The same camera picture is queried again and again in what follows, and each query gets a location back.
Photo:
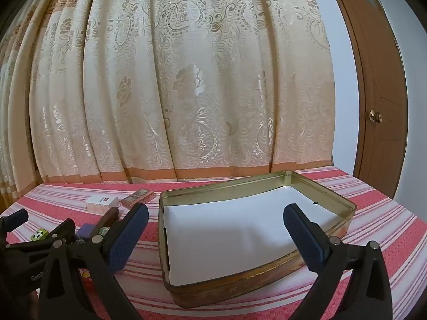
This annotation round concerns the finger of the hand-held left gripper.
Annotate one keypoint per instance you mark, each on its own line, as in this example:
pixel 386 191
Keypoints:
pixel 63 228
pixel 15 219

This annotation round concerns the cream floral curtain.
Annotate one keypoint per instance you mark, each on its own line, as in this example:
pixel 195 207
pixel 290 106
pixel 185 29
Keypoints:
pixel 183 73

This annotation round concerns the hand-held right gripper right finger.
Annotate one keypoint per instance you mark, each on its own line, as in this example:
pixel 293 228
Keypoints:
pixel 305 240

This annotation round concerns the brown wooden door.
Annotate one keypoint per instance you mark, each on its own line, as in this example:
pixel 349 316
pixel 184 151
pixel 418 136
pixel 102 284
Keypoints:
pixel 377 56

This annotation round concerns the green dice with ball print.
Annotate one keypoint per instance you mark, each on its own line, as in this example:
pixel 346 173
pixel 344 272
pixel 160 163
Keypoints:
pixel 38 235

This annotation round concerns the purple block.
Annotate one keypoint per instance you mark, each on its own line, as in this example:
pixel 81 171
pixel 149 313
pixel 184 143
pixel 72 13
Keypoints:
pixel 86 231

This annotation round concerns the white box with red seal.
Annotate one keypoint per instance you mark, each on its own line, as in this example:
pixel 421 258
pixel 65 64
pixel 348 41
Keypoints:
pixel 100 203

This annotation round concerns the red white striped cloth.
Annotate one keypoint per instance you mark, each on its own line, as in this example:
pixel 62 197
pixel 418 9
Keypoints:
pixel 383 213

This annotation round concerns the brass door knob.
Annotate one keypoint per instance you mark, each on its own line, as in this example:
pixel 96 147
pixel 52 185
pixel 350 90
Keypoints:
pixel 376 116

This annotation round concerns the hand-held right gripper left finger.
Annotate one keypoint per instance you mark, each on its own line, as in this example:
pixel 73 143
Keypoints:
pixel 128 240

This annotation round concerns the white paper liner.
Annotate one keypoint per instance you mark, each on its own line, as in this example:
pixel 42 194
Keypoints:
pixel 233 233

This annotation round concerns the gold metal tin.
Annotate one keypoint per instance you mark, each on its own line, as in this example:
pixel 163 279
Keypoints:
pixel 200 293

